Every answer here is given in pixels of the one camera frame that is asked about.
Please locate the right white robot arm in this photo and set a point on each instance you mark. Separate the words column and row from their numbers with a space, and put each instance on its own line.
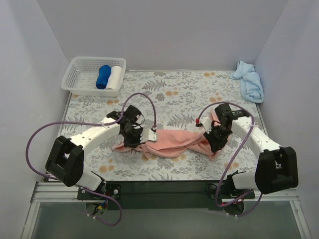
column 276, row 168

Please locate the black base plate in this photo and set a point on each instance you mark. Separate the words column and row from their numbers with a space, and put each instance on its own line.
column 196, row 194

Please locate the white rolled towel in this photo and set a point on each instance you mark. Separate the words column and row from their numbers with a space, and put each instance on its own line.
column 114, row 78

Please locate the pink towel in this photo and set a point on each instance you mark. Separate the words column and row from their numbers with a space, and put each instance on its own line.
column 172, row 144

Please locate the aluminium rail frame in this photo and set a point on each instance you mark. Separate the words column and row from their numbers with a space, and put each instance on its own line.
column 56, row 213

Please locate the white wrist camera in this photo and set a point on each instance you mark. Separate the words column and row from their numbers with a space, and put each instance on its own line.
column 206, row 123
column 148, row 135

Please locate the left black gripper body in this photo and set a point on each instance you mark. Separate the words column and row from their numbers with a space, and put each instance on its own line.
column 130, row 139

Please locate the white plastic basket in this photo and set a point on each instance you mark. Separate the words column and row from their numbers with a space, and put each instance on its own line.
column 82, row 72

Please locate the light blue crumpled towel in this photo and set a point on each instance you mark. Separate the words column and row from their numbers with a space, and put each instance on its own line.
column 251, row 89

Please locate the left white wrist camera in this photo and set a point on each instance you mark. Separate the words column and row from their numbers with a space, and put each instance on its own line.
column 148, row 135

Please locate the blue rolled towel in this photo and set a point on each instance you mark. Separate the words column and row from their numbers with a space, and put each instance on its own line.
column 103, row 76

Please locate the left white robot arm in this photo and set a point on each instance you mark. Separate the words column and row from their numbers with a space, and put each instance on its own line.
column 66, row 159

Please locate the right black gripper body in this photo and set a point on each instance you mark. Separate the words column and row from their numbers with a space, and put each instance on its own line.
column 214, row 142

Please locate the floral table mat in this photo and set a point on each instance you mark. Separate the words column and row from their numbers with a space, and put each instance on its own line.
column 171, row 100

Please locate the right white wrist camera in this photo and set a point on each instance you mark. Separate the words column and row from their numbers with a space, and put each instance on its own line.
column 206, row 123

